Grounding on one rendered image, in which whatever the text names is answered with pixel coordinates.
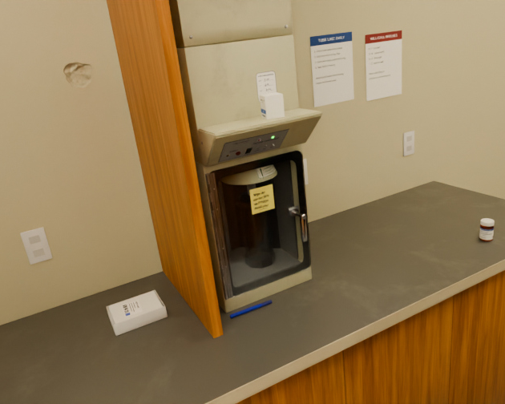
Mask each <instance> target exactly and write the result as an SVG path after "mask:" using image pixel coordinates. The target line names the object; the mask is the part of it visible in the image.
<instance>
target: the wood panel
mask: <svg viewBox="0 0 505 404"><path fill-rule="evenodd" d="M107 8H108V11H109V15H110V20H111V26H112V30H113V35H114V39H115V45H116V50H117V54H118V58H119V65H120V69H121V73H122V77H123V84H124V88H125V92H126V96H127V103H128V107H129V111H130V116H131V122H132V126H133V131H134V135H135V141H136V146H137V150H138V154H139V161H140V165H141V169H142V173H143V180H144V184H145V188H146V192H147V199H148V203H149V208H150V211H151V218H152V223H153V227H154V230H155V235H156V242H157V245H158V249H159V254H160V261H161V264H162V269H163V272H164V273H165V275H166V276H167V277H168V279H169V280H170V282H171V283H172V284H173V285H174V286H175V288H176V289H177V290H178V292H179V293H180V295H181V296H182V297H183V299H184V300H185V301H186V302H187V303H188V305H189V306H190V308H191V309H192V311H193V312H194V313H195V314H196V316H197V317H198V318H199V319H200V321H201V322H202V323H203V325H204V326H205V328H206V329H207V330H208V332H209V333H210V334H211V335H212V336H213V338H216V337H219V336H221V335H223V329H222V324H221V319H220V310H219V305H218V300H217V295H216V286H215V280H214V275H213V270H212V261H211V256H210V251H209V246H208V237H207V232H206V227H205V221H204V212H203V207H202V202H201V197H200V188H199V183H198V178H197V173H196V163H195V158H194V153H193V148H192V139H191V134H190V129H189V124H188V114H187V109H186V104H185V99H184V90H183V85H182V80H181V75H180V66H179V60H178V55H177V50H176V41H175V36H174V31H173V26H172V17H171V12H170V6H169V1H168V0H107Z"/></svg>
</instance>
